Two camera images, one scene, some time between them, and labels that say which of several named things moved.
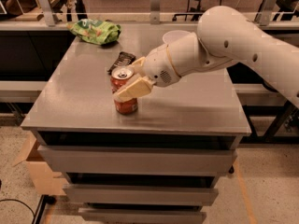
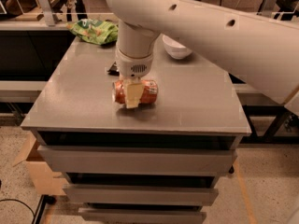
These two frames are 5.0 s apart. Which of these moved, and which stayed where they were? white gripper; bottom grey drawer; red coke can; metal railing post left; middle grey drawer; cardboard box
Moved: red coke can; white gripper
Stayed: middle grey drawer; bottom grey drawer; cardboard box; metal railing post left
